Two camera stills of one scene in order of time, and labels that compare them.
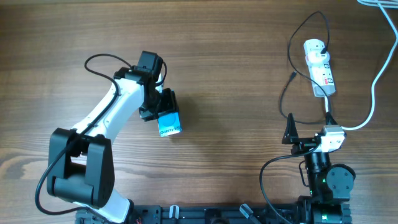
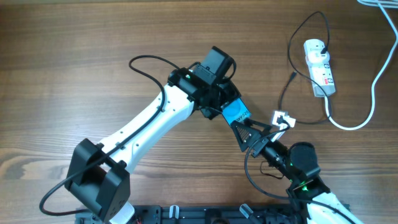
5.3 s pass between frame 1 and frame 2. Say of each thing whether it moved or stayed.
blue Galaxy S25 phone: moved
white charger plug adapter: stayed
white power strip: stayed
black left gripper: moved
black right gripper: moved
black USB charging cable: stayed
